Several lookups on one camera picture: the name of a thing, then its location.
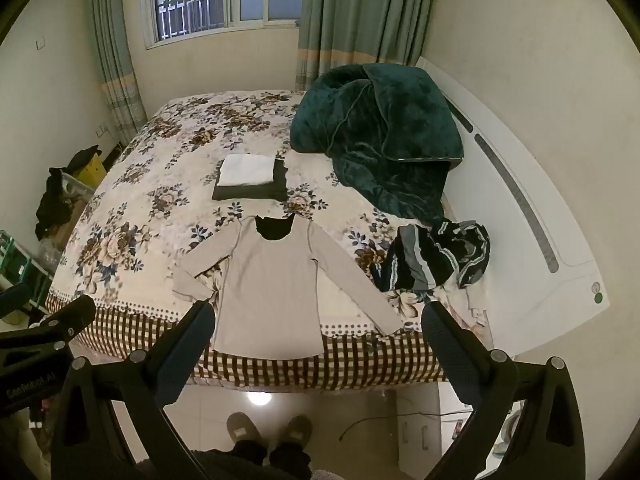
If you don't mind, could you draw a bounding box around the black cloth pile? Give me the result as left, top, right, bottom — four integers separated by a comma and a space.
34, 145, 101, 241

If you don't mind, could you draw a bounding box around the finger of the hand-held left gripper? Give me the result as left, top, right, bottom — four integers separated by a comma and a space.
0, 283, 31, 318
29, 294, 97, 342

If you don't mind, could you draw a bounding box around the white bedside cabinet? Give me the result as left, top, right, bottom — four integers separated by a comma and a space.
397, 382, 444, 454

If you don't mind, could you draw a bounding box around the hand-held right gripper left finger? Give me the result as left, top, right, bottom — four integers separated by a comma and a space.
50, 300, 217, 480

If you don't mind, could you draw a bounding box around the green plastic crate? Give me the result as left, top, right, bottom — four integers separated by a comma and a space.
0, 231, 52, 307

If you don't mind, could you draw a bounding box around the white folded cloth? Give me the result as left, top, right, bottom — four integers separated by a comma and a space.
219, 154, 276, 187

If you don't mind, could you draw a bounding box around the grey slipper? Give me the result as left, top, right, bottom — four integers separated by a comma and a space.
226, 412, 269, 454
270, 413, 314, 454

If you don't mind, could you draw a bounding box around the black and white garment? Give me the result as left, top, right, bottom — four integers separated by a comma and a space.
212, 159, 290, 202

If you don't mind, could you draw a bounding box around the white headboard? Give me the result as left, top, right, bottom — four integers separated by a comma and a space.
415, 56, 611, 357

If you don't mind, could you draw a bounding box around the floral patterned blanket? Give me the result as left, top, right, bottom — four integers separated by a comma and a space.
45, 90, 496, 387

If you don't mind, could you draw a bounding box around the dark green plush blanket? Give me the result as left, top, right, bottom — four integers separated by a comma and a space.
289, 63, 465, 227

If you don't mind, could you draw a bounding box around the dark striped garment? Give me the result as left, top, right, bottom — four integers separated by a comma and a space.
370, 219, 492, 294

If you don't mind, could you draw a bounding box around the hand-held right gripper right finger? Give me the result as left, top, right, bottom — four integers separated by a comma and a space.
421, 301, 587, 480

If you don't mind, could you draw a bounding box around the yellow box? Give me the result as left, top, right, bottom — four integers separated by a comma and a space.
67, 152, 106, 189

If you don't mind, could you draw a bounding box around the beige long-sleeve shirt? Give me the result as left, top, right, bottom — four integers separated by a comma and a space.
172, 215, 404, 361

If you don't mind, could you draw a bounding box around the wide green curtain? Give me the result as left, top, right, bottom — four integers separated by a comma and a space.
295, 0, 441, 94

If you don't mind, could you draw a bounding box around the black floor cable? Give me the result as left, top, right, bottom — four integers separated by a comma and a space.
339, 411, 472, 441

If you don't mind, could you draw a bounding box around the narrow green curtain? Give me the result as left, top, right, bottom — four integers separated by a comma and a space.
85, 0, 149, 144

